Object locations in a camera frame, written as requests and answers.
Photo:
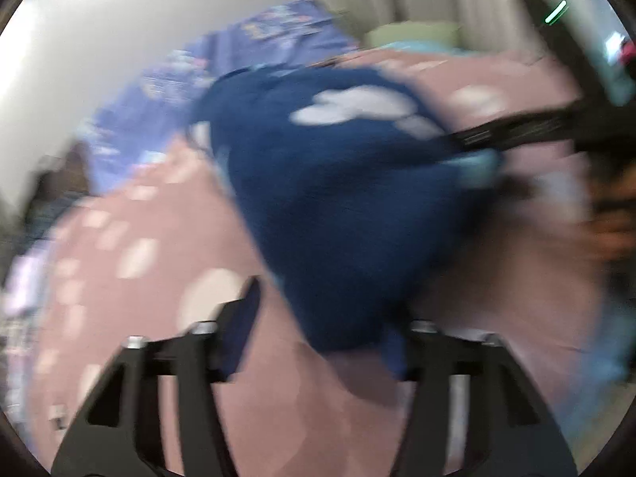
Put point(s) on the purple tree print bed cover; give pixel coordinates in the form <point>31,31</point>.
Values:
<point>164,84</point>

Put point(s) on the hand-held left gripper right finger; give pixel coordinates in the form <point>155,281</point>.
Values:
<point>395,358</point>

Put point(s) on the green pillow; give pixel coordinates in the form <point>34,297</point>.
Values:
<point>412,37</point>

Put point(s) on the person's right hand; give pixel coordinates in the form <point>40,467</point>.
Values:
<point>616,223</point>

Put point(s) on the light blue cloth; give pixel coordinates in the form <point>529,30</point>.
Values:
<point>601,367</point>

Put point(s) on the white cloth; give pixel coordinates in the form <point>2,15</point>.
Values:
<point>22,283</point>

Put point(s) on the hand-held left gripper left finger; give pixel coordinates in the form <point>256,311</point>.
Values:
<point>242,329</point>

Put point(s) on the pink bedsheet with white dots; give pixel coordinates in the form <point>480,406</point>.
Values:
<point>159,308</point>

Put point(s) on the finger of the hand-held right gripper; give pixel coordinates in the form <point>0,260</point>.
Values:
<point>516,131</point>

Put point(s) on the blue fleece garment with stars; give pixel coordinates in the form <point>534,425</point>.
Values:
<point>338,198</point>

